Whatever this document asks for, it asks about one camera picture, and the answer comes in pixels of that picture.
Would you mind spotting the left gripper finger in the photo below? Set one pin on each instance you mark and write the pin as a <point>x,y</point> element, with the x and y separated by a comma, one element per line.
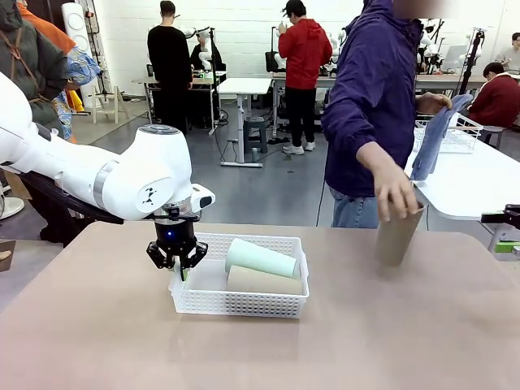
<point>197,254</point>
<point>162,258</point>

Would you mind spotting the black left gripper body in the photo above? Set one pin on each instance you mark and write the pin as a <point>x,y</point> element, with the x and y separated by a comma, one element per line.
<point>176,235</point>

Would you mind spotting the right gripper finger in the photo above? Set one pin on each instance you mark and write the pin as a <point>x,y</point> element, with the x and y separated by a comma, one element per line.
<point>508,217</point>
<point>510,246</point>

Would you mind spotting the tall pale green cup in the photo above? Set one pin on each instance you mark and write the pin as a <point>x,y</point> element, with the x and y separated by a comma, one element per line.
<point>260,258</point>

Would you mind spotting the white plastic basket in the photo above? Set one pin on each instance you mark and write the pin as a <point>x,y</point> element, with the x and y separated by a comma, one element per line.
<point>243,304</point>

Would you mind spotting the tall brown cup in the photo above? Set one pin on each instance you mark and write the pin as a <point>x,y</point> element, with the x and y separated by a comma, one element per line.
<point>264,282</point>
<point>394,243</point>

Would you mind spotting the blue grey towel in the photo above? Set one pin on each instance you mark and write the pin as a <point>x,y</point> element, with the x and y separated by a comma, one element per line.
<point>430,142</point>

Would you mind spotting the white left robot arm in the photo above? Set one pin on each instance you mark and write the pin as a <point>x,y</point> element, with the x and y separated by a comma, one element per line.
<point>142,170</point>

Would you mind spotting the person's right forearm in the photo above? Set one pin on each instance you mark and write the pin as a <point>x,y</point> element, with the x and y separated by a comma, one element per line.
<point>380,160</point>

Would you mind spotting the person's right hand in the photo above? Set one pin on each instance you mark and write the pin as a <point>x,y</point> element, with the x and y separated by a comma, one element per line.
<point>396,195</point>

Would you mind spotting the person's left hand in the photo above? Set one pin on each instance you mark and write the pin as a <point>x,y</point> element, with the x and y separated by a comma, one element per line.
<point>432,103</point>

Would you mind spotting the white rounded table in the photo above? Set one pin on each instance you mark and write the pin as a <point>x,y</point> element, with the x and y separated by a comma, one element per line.
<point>467,195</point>

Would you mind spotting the white round stool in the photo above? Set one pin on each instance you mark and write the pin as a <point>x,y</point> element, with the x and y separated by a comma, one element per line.
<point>493,130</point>

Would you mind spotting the white cup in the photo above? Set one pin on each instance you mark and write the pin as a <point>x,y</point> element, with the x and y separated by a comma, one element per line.
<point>456,121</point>

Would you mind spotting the grey bottle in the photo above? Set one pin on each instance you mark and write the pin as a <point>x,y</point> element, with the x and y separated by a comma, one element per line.
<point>256,155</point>

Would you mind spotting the person in dark red sweater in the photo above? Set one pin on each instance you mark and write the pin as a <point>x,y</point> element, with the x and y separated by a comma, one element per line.
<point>495,101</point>

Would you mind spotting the grey plastic stool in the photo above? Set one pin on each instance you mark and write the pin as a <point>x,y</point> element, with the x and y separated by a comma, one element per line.
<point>255,124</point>

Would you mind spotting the white wooden step stool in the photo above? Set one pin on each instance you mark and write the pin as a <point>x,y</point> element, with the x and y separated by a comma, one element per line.
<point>116,101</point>

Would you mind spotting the long grey workbench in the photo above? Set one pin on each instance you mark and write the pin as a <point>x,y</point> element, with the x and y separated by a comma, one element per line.
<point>443,81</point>

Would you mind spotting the wooden top workbench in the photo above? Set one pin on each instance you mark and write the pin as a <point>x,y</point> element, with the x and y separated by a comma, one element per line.
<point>203,83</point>

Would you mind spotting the white round stand base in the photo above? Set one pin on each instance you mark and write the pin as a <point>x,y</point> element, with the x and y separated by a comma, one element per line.
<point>10,207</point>

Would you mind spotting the person in grey sweater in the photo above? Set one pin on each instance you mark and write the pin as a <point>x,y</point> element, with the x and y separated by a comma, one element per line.
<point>512,55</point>

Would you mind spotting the white height adjustable desk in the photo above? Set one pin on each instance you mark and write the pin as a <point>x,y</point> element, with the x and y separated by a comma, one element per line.
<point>243,85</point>

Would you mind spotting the white laptop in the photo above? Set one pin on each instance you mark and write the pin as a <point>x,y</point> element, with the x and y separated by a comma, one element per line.
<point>453,57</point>

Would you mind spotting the person in black clothes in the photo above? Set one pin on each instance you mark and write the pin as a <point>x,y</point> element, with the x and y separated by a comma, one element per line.
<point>168,61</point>

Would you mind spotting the black pole stand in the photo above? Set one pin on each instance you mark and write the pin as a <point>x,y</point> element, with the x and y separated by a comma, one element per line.
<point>211,61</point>

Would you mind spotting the person in black vest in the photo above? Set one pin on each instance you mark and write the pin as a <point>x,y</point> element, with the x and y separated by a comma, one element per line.
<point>199,57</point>

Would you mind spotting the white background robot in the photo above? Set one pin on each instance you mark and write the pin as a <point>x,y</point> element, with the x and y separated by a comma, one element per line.
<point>426,42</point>
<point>187,30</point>
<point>278,61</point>
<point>335,40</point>

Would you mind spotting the person in purple jacket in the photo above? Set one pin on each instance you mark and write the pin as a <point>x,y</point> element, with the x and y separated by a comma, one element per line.
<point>365,81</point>

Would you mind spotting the black case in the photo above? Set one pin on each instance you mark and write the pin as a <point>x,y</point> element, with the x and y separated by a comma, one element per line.
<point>271,61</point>

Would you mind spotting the dark metal ladder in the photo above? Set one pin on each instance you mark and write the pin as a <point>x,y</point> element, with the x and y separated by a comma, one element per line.
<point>94,28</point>

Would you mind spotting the person in red hoodie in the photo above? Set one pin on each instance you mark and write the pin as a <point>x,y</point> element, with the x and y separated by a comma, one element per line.
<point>304,53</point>

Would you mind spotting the white tower fan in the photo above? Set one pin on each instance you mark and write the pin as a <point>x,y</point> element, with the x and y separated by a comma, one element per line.
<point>77,24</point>

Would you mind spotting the mannequin in orange clothes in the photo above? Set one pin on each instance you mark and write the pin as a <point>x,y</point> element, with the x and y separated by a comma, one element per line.
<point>53,36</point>

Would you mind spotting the mannequin in green jacket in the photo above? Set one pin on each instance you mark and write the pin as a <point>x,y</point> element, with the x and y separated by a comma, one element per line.
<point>32,48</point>

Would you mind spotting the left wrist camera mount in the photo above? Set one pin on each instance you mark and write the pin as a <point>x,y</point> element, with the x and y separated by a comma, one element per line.
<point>170,212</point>

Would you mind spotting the black camera tripod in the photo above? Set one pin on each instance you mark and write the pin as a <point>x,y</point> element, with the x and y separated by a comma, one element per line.
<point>471,65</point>

